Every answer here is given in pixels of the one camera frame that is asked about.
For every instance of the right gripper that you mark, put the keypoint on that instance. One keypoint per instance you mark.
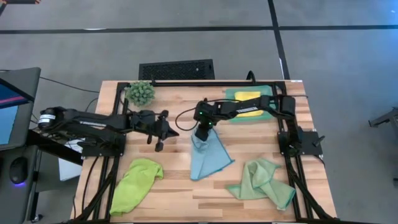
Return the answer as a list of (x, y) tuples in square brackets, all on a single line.
[(205, 115)]

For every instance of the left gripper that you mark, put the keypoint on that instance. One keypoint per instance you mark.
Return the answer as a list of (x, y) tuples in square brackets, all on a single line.
[(146, 123)]

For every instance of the blue towel with teal edge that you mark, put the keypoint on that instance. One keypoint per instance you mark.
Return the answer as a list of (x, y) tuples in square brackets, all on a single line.
[(208, 158)]

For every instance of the yellow microfiber towel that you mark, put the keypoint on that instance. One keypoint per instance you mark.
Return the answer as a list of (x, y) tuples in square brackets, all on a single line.
[(245, 95)]

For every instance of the pale green towel teal edge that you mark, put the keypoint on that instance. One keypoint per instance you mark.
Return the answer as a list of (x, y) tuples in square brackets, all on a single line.
[(258, 180)]

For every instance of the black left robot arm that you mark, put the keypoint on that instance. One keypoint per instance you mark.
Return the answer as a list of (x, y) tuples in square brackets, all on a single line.
[(93, 119)]

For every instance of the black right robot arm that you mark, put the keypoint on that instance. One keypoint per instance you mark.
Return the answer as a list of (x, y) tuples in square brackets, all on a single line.
[(248, 107)]

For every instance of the artificial green plant in pot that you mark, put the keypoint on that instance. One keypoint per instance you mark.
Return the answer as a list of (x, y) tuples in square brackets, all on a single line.
[(140, 93)]

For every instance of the teal translucent plastic tray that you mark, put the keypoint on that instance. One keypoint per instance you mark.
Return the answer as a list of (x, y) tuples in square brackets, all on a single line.
[(229, 96)]

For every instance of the lime green fluffy towel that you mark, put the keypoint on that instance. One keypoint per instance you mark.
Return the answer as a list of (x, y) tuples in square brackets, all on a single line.
[(133, 186)]

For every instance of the white box under table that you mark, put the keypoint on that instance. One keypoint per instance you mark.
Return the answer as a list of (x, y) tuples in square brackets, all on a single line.
[(68, 168)]

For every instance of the black computer mouse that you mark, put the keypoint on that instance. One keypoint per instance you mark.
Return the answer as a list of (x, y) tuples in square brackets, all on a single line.
[(18, 169)]

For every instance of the grey computer monitor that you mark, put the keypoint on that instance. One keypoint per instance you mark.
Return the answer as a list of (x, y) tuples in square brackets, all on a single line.
[(12, 118)]

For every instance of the dark grey side desk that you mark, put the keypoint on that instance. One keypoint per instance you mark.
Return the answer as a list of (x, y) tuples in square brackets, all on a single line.
[(18, 202)]

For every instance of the grey metal stand leg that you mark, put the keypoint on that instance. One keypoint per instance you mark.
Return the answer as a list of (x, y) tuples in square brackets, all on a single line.
[(384, 119)]

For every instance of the black aluminium table frame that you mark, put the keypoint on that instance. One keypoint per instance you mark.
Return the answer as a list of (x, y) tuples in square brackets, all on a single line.
[(199, 83)]

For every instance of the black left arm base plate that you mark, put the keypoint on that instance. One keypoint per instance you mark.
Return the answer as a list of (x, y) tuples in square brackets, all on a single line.
[(93, 151)]

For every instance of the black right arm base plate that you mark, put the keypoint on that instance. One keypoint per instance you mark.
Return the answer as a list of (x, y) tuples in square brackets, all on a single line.
[(314, 151)]

